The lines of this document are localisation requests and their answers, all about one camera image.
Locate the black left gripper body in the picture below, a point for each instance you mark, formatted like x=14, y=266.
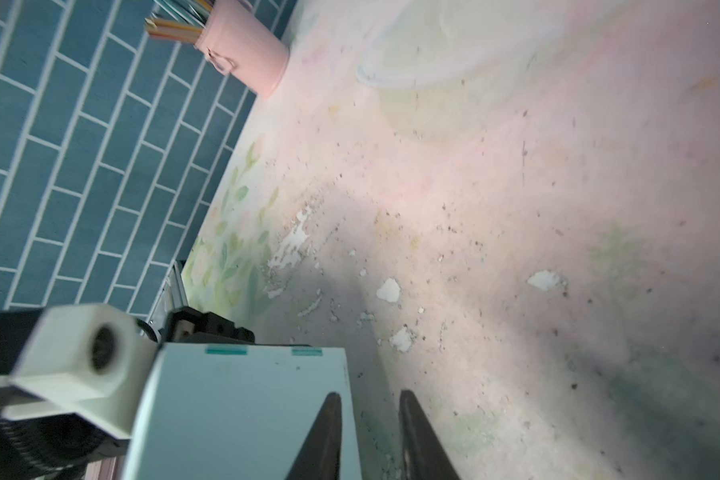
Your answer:
x=188, y=325

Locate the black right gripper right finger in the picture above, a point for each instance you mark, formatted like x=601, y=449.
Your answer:
x=424, y=457

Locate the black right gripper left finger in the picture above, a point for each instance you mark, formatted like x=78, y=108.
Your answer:
x=320, y=455

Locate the light blue paper box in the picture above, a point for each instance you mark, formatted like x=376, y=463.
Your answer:
x=237, y=411

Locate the pink pencil cup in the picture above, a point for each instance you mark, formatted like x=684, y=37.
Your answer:
x=236, y=43

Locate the coloured pencils bundle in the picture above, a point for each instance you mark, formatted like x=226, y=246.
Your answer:
x=178, y=20

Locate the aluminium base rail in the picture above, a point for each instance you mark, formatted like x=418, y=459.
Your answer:
x=172, y=295

